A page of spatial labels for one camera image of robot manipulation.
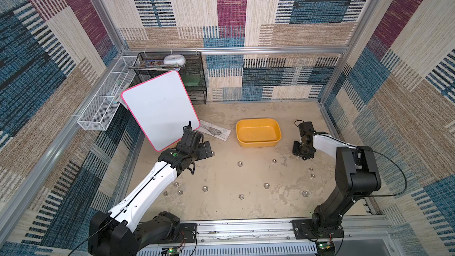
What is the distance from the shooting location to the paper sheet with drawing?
1.06m

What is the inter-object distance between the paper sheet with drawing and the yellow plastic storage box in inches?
3.1

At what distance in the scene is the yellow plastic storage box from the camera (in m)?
1.01
